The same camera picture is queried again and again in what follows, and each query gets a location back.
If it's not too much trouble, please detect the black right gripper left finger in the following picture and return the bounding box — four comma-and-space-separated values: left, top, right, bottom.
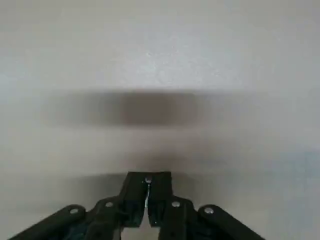
7, 171, 149, 240

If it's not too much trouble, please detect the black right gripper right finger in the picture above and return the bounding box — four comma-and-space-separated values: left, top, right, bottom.
146, 171, 266, 240

